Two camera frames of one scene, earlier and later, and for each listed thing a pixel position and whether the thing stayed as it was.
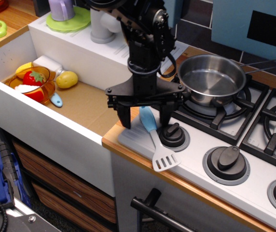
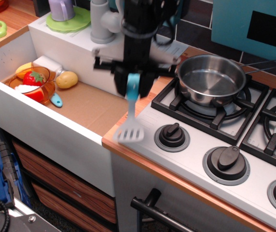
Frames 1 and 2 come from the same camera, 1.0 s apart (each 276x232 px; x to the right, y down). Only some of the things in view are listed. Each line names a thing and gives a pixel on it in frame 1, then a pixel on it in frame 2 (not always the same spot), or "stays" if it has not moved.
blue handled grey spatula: (163, 159) -> (131, 131)
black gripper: (144, 89) -> (136, 58)
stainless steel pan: (210, 79) stays
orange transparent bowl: (35, 83) stays
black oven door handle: (148, 206) stays
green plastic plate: (81, 19) stays
